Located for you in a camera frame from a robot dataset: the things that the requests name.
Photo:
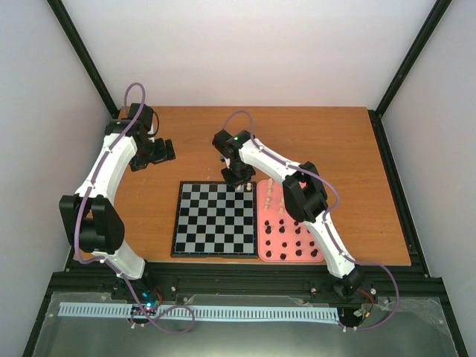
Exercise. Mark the pink piece tray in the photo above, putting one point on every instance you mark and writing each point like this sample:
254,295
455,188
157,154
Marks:
288,243

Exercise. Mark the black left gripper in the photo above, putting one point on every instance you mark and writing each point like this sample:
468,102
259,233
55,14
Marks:
137,163

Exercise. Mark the black white chessboard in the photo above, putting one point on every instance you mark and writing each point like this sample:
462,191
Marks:
215,220

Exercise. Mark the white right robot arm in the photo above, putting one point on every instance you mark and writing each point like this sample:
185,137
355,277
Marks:
304,195

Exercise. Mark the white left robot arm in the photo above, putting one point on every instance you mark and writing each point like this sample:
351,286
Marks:
93,227

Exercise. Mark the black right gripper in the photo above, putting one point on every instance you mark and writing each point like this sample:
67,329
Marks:
250,172

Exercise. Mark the light blue cable duct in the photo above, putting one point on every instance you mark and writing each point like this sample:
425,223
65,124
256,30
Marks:
324,315

